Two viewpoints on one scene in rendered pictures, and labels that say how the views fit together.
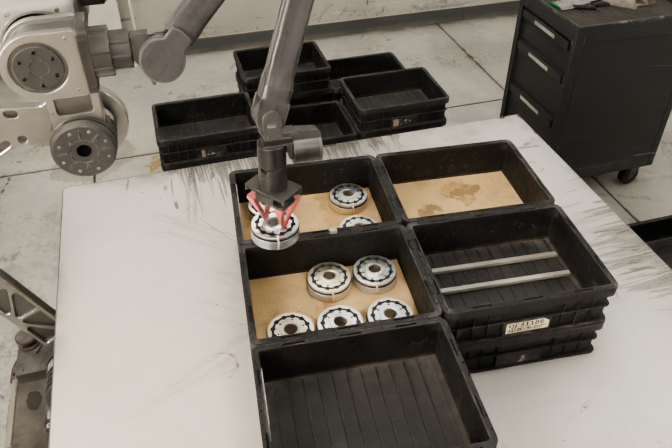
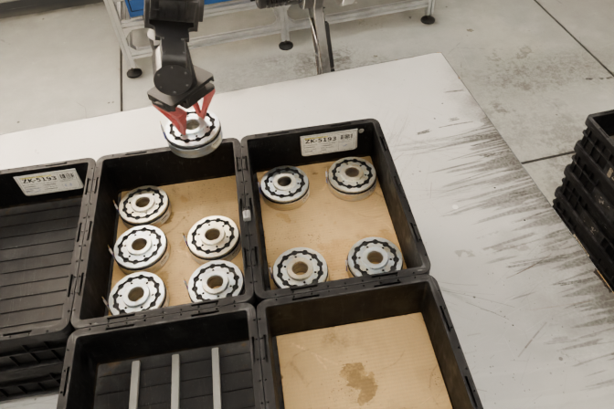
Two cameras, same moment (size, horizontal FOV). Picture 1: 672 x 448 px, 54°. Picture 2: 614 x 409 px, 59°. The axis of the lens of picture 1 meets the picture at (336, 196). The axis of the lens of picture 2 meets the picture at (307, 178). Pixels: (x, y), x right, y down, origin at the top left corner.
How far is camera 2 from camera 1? 1.51 m
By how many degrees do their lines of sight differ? 67
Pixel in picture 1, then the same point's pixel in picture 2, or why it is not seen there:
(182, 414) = not seen: hidden behind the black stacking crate
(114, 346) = (227, 121)
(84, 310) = (271, 98)
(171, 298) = not seen: hidden behind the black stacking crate
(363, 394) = (58, 273)
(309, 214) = (349, 224)
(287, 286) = (222, 206)
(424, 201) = (384, 376)
